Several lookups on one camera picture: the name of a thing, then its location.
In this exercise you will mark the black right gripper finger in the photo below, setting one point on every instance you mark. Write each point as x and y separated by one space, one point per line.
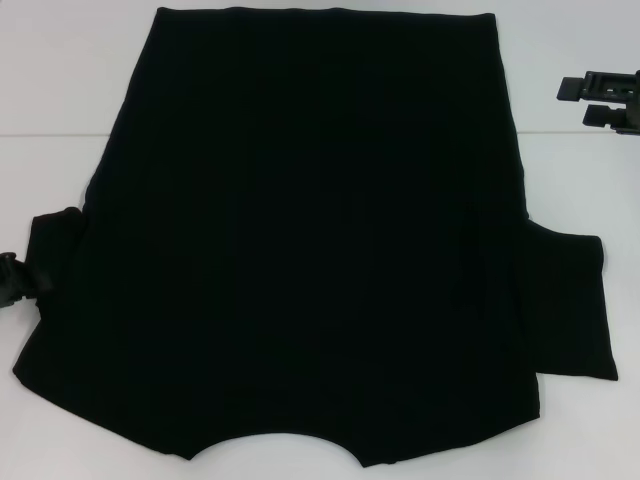
600 87
612 120

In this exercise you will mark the black shirt with white print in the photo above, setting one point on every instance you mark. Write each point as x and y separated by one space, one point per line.
300 225

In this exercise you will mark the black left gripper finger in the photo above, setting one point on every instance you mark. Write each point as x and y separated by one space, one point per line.
35 280
17 302

